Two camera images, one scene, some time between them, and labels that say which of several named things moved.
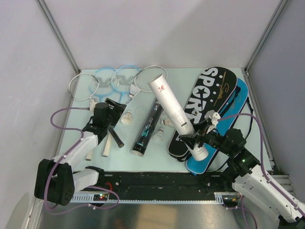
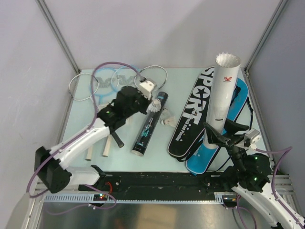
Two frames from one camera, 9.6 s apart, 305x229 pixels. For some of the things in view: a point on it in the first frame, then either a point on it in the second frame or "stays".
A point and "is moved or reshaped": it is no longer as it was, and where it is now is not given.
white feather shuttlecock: (127, 119) is moved or reshaped
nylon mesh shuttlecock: (164, 116) stays
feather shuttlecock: (167, 121) stays
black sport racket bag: (212, 88) stays
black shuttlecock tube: (147, 128) stays
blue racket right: (123, 78) stays
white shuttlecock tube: (173, 108) → (226, 72)
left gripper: (118, 109) → (146, 101)
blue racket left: (101, 81) stays
